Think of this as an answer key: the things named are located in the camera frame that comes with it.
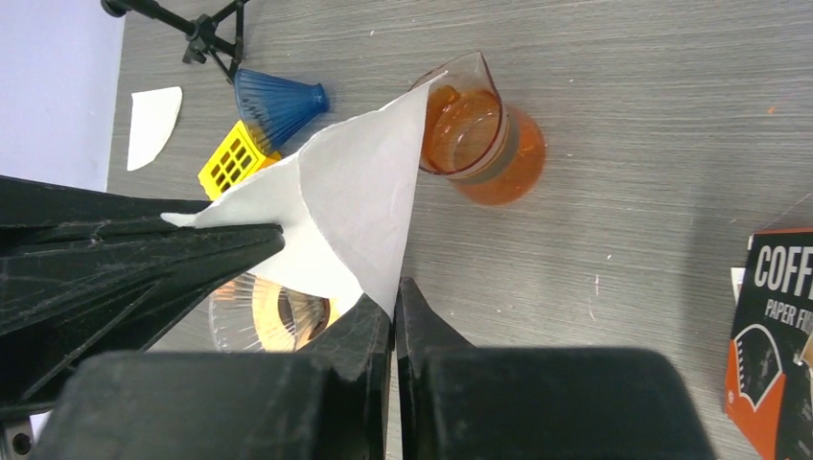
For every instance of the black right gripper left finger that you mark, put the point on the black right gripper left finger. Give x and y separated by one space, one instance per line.
326 401

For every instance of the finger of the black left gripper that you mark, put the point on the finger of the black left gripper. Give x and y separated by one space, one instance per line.
35 205
64 301

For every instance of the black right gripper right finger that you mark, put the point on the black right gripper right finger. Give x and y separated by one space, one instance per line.
460 401

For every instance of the clear glass dripper cone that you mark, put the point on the clear glass dripper cone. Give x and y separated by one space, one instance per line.
230 316

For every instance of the white paper coffee filter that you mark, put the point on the white paper coffee filter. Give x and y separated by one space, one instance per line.
344 201

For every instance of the orange coffee filter box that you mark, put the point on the orange coffee filter box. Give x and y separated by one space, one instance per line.
768 384

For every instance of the large wooden ring holder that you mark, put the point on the large wooden ring holder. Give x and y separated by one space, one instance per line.
286 320

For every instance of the blue glass dripper cone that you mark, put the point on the blue glass dripper cone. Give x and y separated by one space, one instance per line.
273 109

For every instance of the white paper sheet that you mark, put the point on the white paper sheet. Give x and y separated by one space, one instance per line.
153 117

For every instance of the yellow green toy brick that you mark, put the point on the yellow green toy brick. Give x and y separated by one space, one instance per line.
235 159

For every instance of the amber glass carafe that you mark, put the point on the amber glass carafe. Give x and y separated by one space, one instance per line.
489 150

